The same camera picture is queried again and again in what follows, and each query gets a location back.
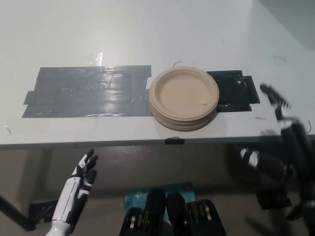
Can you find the black metal bar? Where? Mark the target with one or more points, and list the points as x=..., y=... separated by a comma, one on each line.
x=14, y=212

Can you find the clear tape piece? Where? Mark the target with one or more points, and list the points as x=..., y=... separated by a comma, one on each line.
x=94, y=59

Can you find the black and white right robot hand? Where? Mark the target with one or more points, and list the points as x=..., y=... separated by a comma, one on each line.
x=290, y=140

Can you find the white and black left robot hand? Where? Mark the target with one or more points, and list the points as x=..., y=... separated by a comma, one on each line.
x=70, y=194

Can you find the grey duct tape patch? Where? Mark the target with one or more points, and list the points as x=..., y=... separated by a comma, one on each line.
x=88, y=92

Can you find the teal cardboard box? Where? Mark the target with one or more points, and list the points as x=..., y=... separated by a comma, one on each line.
x=137, y=197

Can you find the stack of beige paper plates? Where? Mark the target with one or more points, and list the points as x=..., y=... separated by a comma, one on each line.
x=183, y=94

